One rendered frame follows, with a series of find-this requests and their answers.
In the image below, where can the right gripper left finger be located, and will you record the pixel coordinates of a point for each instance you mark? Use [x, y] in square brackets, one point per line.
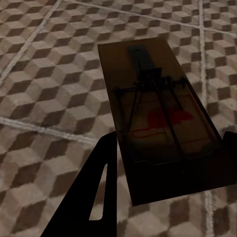
[71, 218]

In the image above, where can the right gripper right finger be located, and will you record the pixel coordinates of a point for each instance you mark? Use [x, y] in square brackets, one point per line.
[230, 140]

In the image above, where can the mousetrap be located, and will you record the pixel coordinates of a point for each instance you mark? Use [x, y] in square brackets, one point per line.
[168, 142]

